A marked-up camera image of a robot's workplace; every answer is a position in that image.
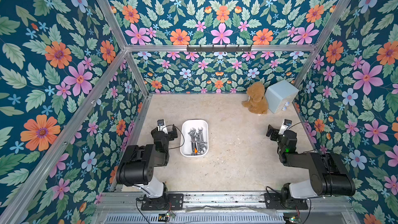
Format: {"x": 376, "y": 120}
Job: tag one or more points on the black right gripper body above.
{"x": 276, "y": 134}

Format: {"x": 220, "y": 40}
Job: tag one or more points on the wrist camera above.
{"x": 160, "y": 124}
{"x": 285, "y": 126}

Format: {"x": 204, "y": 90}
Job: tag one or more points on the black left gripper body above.
{"x": 168, "y": 137}

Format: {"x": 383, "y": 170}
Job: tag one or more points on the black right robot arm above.
{"x": 327, "y": 174}

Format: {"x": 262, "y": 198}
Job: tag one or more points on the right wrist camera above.
{"x": 285, "y": 126}

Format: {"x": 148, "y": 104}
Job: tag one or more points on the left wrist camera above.
{"x": 160, "y": 124}

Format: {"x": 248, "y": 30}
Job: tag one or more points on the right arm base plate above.
{"x": 276, "y": 201}

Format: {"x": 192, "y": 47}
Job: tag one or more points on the brown teddy bear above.
{"x": 257, "y": 103}

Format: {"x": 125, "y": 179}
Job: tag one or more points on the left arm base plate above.
{"x": 166, "y": 202}

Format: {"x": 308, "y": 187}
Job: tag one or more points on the black hook rail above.
{"x": 219, "y": 48}

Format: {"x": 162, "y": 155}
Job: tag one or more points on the orange-handled adjustable wrench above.
{"x": 193, "y": 135}

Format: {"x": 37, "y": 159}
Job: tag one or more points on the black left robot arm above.
{"x": 136, "y": 168}

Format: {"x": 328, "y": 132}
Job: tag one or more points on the large silver open-end wrench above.
{"x": 202, "y": 144}

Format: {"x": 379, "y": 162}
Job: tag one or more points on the perforated metal front rail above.
{"x": 195, "y": 218}

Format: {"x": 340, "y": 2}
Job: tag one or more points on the light blue cube box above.
{"x": 280, "y": 96}

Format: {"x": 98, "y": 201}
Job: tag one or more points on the white plastic storage box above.
{"x": 185, "y": 143}

